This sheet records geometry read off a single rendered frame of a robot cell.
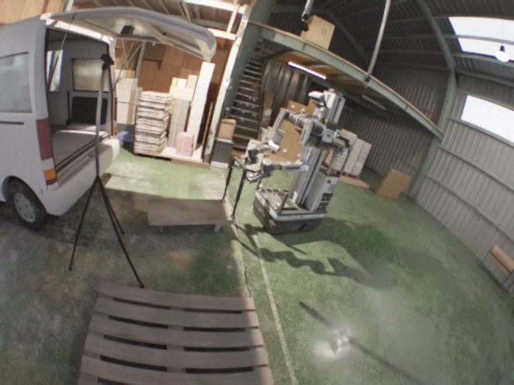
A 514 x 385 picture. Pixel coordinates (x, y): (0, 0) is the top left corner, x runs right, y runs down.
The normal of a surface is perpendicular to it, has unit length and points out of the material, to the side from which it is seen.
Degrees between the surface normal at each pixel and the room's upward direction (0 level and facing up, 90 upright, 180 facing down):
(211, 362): 0
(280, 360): 0
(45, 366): 0
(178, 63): 90
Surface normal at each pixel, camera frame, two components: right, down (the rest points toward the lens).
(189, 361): 0.28, -0.86
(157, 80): 0.20, 0.49
